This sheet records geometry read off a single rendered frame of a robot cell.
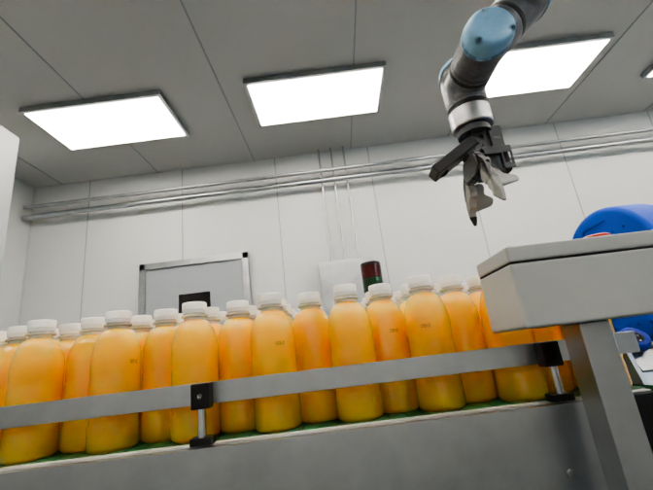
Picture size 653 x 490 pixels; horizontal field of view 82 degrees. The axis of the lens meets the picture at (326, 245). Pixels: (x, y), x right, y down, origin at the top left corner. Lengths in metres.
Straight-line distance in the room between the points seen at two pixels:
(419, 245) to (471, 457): 3.82
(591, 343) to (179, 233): 4.43
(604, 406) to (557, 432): 0.09
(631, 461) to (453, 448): 0.19
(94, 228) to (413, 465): 4.90
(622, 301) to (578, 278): 0.05
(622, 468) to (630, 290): 0.20
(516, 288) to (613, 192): 4.96
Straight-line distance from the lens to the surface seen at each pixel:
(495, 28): 0.86
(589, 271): 0.55
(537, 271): 0.52
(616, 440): 0.58
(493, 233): 4.61
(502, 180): 0.81
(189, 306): 0.65
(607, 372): 0.58
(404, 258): 4.27
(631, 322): 0.99
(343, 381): 0.58
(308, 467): 0.57
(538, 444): 0.63
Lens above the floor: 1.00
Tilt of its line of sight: 16 degrees up
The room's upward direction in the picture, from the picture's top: 7 degrees counter-clockwise
